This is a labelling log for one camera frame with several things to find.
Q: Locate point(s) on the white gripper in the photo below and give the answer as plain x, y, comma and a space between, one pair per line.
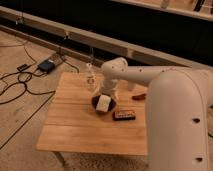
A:
110, 91

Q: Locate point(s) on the white sponge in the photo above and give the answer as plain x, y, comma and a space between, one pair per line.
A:
103, 103

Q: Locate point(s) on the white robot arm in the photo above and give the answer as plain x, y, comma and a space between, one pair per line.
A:
176, 110

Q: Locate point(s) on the purple ceramic bowl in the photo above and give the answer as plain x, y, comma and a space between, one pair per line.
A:
95, 101

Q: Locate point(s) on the clear plastic bottle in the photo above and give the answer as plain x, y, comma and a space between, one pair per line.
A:
90, 76

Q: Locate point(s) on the white paper cup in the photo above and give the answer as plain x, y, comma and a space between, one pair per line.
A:
131, 86

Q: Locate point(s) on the dark rectangular box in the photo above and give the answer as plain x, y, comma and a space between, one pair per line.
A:
124, 115

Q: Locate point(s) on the red chili pepper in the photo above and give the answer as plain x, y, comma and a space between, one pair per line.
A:
139, 97

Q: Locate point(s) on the wooden table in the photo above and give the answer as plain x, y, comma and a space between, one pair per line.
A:
72, 125

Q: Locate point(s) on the dark blue power box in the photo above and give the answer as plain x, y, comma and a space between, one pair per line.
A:
46, 66

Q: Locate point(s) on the metal table leg left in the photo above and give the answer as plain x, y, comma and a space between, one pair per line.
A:
60, 158

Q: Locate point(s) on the small black adapter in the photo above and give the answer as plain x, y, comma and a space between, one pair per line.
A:
23, 67

